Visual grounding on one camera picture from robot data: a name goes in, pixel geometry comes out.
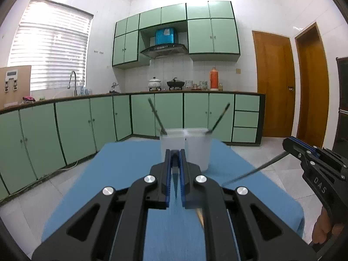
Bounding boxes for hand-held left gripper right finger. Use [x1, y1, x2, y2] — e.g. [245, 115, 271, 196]
[178, 149, 318, 261]

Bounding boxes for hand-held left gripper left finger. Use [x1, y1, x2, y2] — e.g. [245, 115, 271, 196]
[32, 149, 174, 261]

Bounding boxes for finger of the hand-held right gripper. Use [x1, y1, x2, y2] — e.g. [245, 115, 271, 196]
[289, 137, 321, 157]
[283, 138, 313, 166]

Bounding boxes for grey metal chopstick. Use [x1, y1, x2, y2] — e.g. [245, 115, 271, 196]
[172, 152, 180, 200]
[221, 152, 289, 187]

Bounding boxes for white plastic utensil holder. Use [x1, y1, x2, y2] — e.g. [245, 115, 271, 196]
[160, 128, 212, 170]

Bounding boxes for dark blue chopstick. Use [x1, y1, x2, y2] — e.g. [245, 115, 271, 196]
[147, 98, 167, 135]
[206, 103, 231, 135]

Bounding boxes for person's right hand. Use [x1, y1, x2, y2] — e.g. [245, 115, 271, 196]
[311, 207, 344, 246]

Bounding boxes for blue tablecloth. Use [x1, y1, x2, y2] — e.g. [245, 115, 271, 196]
[41, 139, 305, 261]

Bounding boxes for green cabinet drawer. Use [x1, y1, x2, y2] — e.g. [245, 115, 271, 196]
[234, 110, 259, 128]
[235, 94, 260, 112]
[232, 127, 258, 143]

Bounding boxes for brown wooden door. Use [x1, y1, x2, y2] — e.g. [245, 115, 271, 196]
[252, 30, 296, 138]
[295, 22, 330, 149]

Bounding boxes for dark cabinet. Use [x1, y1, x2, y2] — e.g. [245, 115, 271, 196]
[333, 57, 348, 153]

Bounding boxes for black wok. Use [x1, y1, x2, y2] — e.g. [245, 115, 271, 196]
[167, 78, 185, 90]

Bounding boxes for white cooking pot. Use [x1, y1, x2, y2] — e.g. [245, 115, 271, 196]
[149, 77, 162, 91]

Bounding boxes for row of glass jars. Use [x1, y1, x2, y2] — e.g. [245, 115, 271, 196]
[186, 80, 208, 90]

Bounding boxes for green base cabinet run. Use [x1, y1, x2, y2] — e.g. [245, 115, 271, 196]
[0, 92, 265, 203]

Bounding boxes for orange thermos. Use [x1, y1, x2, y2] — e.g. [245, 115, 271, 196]
[210, 67, 219, 91]

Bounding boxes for clear bottles by sink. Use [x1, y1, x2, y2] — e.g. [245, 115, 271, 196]
[77, 83, 93, 95]

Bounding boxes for black range hood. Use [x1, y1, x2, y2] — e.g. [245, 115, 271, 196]
[140, 44, 189, 59]

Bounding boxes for silver kitchen faucet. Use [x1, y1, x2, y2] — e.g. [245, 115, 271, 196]
[67, 71, 78, 96]

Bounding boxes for blue box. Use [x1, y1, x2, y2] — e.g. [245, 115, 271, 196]
[156, 28, 175, 45]

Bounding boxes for white window blinds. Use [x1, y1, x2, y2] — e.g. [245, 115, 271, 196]
[7, 0, 94, 91]

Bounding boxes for cardboard box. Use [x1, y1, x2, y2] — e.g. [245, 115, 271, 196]
[0, 65, 32, 109]

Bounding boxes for white cable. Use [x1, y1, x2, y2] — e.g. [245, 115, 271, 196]
[58, 160, 79, 172]

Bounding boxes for narrow green wall cabinet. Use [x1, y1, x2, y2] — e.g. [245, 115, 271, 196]
[139, 3, 188, 30]

